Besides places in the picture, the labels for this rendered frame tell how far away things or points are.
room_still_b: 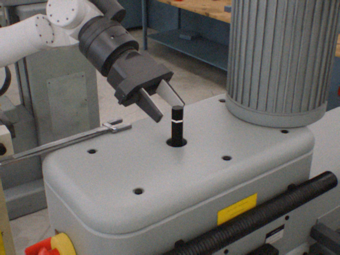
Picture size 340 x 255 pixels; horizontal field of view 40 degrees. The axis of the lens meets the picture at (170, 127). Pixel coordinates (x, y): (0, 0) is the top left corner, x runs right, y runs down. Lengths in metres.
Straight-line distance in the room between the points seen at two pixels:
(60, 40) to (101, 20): 0.13
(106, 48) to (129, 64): 0.05
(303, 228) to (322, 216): 0.06
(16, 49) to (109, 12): 0.21
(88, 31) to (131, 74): 0.11
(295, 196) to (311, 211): 0.18
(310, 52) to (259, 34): 0.09
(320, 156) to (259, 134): 0.26
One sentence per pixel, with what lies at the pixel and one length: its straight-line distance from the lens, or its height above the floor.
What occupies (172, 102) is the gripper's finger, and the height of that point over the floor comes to 1.95.
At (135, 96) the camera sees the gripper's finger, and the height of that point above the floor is 1.97.
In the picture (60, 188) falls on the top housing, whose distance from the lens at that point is 0.75.
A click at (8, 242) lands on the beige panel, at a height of 0.41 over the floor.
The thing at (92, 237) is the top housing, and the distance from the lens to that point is 0.70.
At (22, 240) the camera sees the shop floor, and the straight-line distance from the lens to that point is 3.65.
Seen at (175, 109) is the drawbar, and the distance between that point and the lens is 0.79.
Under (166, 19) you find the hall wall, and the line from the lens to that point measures 8.16.
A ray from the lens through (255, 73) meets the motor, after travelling 0.86.
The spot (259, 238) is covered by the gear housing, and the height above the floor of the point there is 1.70.
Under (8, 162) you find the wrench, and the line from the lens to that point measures 0.80.
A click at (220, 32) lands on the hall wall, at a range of 7.10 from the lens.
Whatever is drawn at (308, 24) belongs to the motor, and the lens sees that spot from 0.83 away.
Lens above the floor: 2.29
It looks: 27 degrees down
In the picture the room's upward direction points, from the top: straight up
